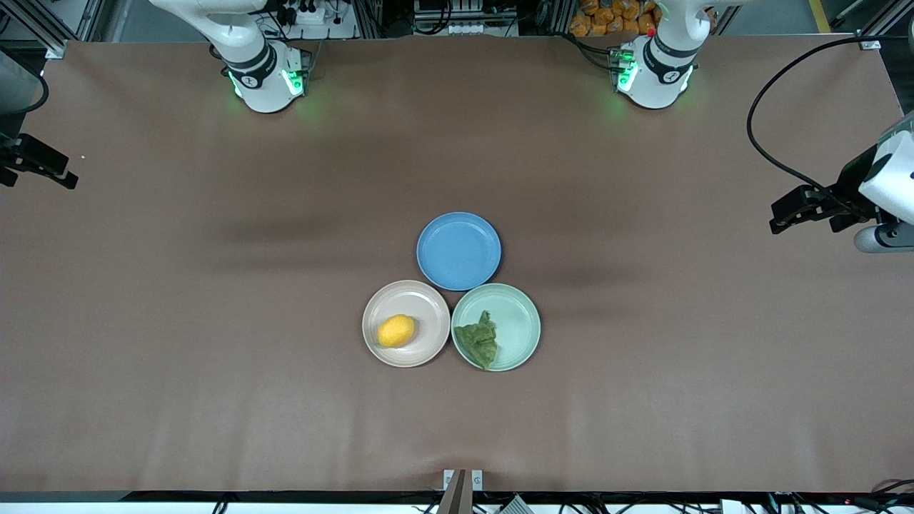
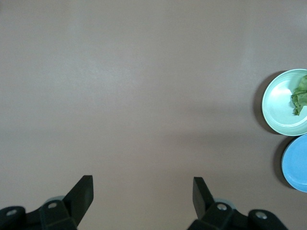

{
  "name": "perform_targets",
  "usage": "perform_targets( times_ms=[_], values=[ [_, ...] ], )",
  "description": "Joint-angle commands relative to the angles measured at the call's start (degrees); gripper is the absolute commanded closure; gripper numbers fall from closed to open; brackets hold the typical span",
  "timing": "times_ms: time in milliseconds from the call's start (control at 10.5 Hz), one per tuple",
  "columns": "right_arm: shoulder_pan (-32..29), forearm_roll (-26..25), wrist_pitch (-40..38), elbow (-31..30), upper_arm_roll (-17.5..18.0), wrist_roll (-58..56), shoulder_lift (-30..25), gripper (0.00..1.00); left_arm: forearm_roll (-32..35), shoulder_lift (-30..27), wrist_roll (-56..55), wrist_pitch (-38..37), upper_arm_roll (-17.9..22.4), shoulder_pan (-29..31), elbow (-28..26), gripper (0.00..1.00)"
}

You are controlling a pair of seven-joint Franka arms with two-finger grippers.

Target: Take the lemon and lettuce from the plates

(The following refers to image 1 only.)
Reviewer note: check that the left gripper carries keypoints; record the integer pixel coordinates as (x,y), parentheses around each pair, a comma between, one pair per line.
(850,180)

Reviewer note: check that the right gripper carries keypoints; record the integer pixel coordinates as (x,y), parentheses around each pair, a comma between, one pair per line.
(16,155)

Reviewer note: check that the green lettuce leaf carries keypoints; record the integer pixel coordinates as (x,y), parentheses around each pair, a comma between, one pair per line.
(480,343)

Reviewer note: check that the yellow lemon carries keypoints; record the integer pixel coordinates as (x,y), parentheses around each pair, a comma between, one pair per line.
(396,331)

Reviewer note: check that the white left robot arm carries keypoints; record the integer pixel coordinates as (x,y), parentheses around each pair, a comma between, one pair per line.
(657,78)

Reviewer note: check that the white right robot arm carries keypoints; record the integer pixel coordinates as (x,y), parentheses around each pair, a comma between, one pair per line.
(260,86)

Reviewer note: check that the bag of oranges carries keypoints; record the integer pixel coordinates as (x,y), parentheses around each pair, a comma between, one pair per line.
(600,18)

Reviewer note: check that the white power strip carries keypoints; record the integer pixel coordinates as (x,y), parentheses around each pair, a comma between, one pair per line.
(314,14)

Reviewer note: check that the light green plate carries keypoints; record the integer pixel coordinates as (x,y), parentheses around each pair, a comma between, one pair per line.
(514,314)

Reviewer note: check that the brown table cover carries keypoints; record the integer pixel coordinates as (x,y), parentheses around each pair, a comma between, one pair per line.
(285,428)

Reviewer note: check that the blue plate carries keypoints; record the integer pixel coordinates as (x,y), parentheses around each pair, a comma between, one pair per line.
(458,251)

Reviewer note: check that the white electronics box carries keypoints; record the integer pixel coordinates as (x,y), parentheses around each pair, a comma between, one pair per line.
(464,28)

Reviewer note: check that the beige plate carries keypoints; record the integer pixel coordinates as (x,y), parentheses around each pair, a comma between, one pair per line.
(421,303)

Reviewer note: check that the grey ribbed power adapter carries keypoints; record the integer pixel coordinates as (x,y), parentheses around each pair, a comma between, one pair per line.
(515,505)

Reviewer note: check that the metal table corner bracket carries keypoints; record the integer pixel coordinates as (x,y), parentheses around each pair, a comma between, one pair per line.
(870,44)
(56,51)

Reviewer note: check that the aluminium frame profile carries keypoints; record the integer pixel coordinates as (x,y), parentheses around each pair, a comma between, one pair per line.
(80,18)
(889,25)

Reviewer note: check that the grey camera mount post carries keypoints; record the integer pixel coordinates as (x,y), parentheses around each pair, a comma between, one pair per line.
(453,500)

